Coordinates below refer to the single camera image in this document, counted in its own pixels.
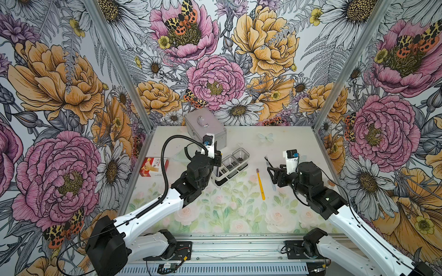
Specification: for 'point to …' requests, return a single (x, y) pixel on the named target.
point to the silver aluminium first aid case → (202, 121)
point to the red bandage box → (152, 167)
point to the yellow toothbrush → (260, 184)
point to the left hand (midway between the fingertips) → (214, 146)
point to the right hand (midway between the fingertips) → (273, 171)
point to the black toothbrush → (266, 157)
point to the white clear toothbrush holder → (231, 165)
